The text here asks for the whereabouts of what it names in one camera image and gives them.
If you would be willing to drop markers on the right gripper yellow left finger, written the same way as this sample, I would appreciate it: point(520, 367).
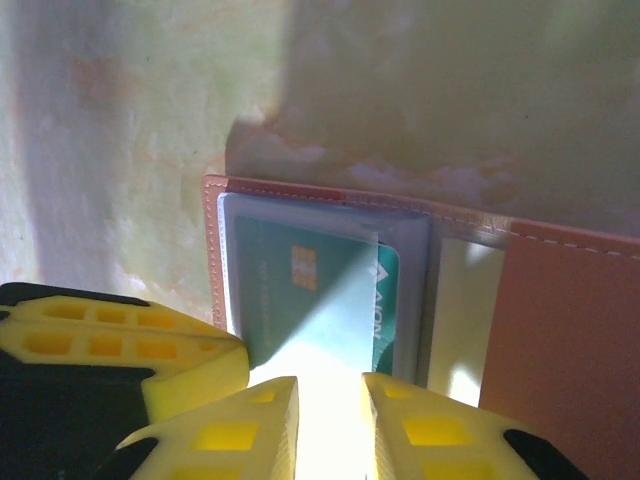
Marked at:
point(280, 415)

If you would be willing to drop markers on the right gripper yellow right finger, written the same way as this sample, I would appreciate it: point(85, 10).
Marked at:
point(385, 415)

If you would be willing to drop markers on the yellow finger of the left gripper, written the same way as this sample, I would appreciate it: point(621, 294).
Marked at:
point(210, 370)
point(185, 324)

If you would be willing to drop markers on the green credit card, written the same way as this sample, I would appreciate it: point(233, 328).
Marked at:
point(270, 280)

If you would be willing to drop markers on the brown leather card holder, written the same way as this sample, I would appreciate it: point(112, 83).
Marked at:
point(575, 325)

